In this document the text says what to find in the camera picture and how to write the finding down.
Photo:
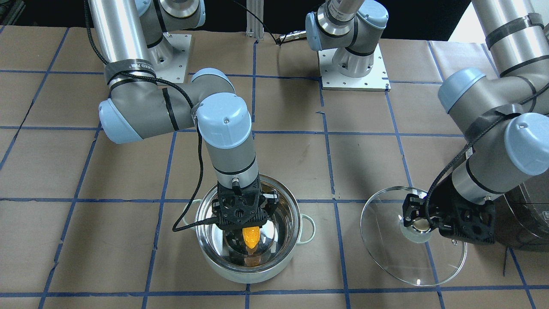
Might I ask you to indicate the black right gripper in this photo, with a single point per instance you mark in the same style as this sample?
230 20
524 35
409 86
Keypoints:
272 207

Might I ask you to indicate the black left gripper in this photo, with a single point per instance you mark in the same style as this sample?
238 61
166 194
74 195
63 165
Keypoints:
441 197

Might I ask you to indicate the yellow corn cob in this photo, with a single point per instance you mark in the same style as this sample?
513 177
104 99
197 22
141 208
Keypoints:
251 236

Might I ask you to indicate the glass pot lid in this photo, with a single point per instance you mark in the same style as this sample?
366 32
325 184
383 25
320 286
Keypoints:
415 254

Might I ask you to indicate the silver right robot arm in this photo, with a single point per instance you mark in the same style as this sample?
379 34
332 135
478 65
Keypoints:
142 105

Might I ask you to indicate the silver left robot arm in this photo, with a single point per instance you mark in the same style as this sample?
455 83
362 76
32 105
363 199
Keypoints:
505 123

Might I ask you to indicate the pale green cooking pot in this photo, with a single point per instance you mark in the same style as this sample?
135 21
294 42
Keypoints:
253 254

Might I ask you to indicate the dark grey rice cooker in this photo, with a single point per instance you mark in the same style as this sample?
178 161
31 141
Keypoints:
522 217

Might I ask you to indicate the brown paper table mat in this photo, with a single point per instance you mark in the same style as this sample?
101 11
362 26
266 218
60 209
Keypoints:
86 223

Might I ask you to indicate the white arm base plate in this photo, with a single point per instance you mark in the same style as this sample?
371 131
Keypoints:
341 70
170 55

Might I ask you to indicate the aluminium frame post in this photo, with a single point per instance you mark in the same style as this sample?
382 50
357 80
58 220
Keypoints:
254 27

